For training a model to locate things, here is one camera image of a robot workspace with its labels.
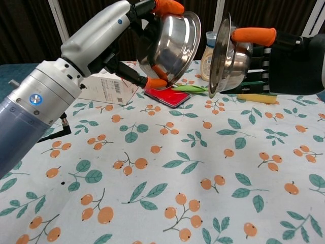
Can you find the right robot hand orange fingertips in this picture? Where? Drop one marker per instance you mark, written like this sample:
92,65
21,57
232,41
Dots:
294,66

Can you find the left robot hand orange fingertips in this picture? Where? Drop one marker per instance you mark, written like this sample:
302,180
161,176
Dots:
101,35

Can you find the stainless steel bowl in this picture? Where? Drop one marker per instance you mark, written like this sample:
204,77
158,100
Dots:
172,43
228,68

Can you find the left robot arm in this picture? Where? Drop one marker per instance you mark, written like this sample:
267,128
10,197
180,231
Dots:
25,114

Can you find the floral tablecloth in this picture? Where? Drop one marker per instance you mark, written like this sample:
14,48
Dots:
165,152

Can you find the yellow green sponge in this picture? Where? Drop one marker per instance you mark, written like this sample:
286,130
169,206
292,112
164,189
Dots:
256,97

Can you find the white red cardboard box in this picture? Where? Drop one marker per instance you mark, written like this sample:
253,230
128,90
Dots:
109,89

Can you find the beige dressing bottle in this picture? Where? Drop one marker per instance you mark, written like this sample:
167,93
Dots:
207,63

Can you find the red ink pad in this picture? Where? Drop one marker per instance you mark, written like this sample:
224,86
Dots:
172,99

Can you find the pink artificial tulip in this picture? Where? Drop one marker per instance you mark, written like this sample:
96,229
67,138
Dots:
190,89

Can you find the white frame post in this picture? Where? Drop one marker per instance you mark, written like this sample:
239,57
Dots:
58,17
220,10
313,15

